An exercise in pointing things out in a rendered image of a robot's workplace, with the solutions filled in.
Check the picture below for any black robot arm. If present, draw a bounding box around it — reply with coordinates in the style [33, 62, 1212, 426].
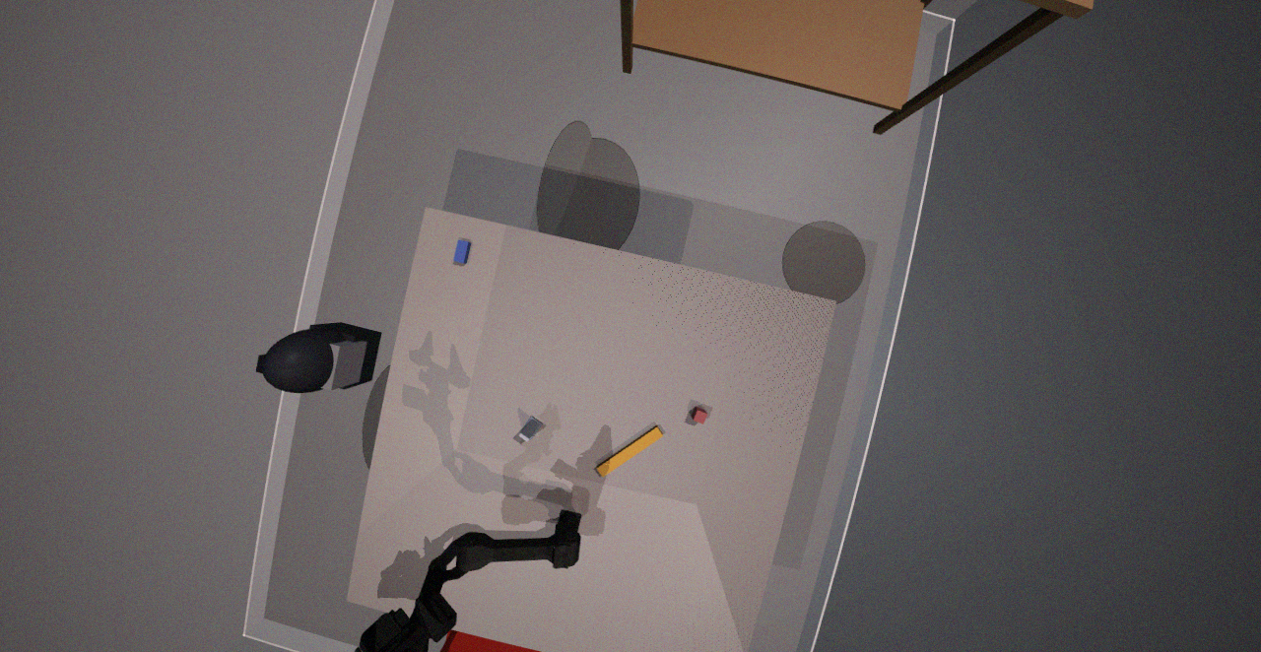
[359, 509, 581, 652]

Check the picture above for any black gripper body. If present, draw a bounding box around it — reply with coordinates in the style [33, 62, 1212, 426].
[381, 594, 456, 652]

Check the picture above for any yellow bar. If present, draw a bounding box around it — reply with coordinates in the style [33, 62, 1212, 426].
[596, 425, 663, 477]

